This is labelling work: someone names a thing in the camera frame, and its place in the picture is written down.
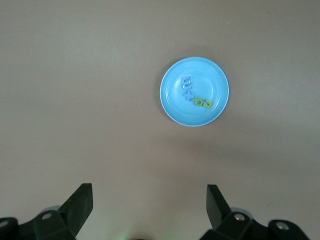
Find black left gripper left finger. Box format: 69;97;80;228
17;183;94;240

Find blue plate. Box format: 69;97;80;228
159;56;230;128

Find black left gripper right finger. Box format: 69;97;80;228
202;184;270;240

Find blue foam letter m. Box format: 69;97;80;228
180;76;192;90

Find brown table cover sheet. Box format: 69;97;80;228
0;0;320;240

